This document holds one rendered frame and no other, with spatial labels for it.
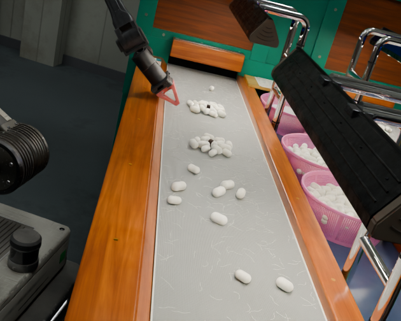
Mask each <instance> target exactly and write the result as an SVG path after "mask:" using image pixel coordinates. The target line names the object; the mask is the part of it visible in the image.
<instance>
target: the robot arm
mask: <svg viewBox="0 0 401 321"><path fill-rule="evenodd" d="M105 2H106V5H107V7H108V9H109V12H110V14H111V18H112V21H113V26H114V28H115V33H116V36H117V38H118V39H117V40H116V41H115V42H116V44H117V46H118V48H119V49H120V51H121V52H124V54H125V56H128V55H130V54H132V53H134V52H135V53H134V56H133V58H132V60H133V61H134V63H135V64H136V66H137V67H138V68H139V69H140V71H141V72H142V73H143V74H144V76H145V77H146V79H147V80H148V81H149V82H150V83H151V91H152V93H153V94H154V93H155V94H156V96H158V97H160V98H162V99H164V100H166V101H168V102H170V103H172V104H173V105H175V106H177V105H179V99H178V94H177V91H176V86H175V83H174V80H173V78H171V77H170V76H169V74H170V73H169V72H168V71H166V72H164V70H163V69H162V68H161V67H160V65H159V64H158V63H157V61H156V60H155V59H154V57H153V50H152V49H151V47H150V46H148V45H149V41H148V40H147V38H146V36H145V34H144V32H143V30H142V29H141V28H140V27H139V26H138V25H137V23H136V21H135V19H134V17H133V16H132V15H131V14H130V13H129V11H128V10H127V8H126V6H125V4H124V2H123V0H105ZM171 89H172V91H173V93H174V97H175V101H174V100H173V99H171V98H170V97H168V96H167V95H165V94H164V93H166V92H167V91H168V90H171Z"/></svg>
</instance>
